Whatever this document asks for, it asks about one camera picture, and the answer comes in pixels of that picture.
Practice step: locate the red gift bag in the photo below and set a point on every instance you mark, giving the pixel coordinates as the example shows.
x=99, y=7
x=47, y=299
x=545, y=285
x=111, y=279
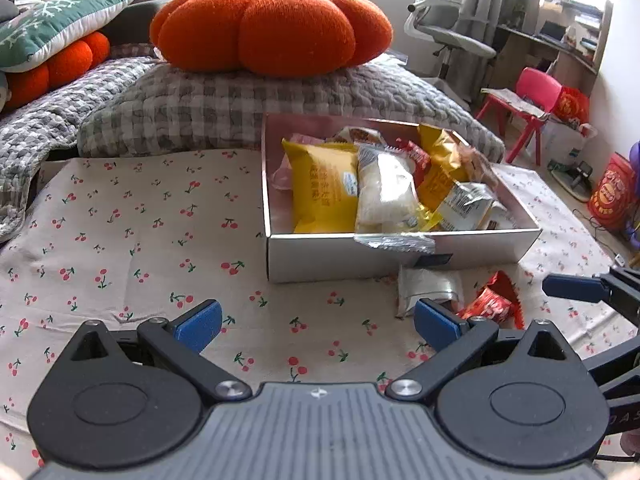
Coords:
x=572, y=105

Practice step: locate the orange pumpkin cushion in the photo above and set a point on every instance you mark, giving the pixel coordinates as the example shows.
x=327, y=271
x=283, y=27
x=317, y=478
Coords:
x=270, y=30

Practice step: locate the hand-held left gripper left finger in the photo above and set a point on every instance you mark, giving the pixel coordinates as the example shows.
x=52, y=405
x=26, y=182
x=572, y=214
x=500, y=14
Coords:
x=197, y=325

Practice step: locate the pink snack packet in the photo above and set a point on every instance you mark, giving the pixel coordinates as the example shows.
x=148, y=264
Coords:
x=297, y=145

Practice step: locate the small orange lobed cushion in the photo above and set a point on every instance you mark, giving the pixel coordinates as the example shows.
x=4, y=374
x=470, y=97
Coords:
x=65, y=65

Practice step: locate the large red printed bag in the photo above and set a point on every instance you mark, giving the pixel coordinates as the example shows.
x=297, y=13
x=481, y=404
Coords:
x=610, y=192

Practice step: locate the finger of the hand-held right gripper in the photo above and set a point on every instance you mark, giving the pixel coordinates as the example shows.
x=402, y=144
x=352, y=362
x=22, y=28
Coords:
x=617, y=370
x=572, y=287

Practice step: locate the black device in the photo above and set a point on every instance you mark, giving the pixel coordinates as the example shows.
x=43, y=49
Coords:
x=575, y=175

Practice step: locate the purple cloth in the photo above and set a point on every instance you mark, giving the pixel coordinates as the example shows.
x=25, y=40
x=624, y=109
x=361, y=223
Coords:
x=634, y=195

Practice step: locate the grey office chair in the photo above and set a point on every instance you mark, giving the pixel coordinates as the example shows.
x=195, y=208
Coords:
x=450, y=35

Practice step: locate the cherry print bed sheet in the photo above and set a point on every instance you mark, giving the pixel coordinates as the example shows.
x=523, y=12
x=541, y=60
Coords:
x=150, y=240

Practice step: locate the red snack packet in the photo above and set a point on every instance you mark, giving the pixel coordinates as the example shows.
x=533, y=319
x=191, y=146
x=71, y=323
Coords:
x=415, y=155
x=492, y=302

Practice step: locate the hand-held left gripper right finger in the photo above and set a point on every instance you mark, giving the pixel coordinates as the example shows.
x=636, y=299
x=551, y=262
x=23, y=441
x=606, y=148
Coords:
x=437, y=325

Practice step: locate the pink cardboard box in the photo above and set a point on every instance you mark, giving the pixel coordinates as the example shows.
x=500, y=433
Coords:
x=350, y=257

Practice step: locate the green snowflake cushion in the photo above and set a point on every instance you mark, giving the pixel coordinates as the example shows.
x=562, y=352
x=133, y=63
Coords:
x=55, y=30

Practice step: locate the grey checked pillow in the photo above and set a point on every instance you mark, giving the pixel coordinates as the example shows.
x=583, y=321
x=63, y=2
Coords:
x=200, y=110

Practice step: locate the golden snack packet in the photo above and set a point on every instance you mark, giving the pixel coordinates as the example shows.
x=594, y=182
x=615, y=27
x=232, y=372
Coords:
x=442, y=160

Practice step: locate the paper on chair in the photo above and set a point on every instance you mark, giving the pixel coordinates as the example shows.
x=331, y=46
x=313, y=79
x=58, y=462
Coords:
x=510, y=102

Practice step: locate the dark grey cushion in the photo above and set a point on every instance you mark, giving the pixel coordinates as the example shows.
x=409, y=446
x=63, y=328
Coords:
x=132, y=22

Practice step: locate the small brown nut snack packet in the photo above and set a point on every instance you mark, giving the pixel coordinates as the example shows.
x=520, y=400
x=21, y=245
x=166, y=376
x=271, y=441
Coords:
x=360, y=136

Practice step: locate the clear rice cake packet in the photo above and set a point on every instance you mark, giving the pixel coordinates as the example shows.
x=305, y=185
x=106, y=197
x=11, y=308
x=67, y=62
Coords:
x=385, y=190

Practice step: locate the silver white snack packet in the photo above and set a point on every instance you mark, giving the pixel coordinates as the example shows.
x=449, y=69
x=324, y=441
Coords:
x=430, y=290

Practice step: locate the grey checked blanket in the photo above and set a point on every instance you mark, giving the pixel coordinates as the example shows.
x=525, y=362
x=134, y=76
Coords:
x=50, y=125

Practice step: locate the wooden desk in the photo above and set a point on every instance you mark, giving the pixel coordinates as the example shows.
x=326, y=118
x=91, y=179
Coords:
x=565, y=55

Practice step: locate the white shopping bag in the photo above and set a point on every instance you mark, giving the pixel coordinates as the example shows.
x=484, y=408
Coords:
x=565, y=142

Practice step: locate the pink child chair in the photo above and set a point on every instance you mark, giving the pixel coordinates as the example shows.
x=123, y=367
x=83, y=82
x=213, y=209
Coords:
x=537, y=87

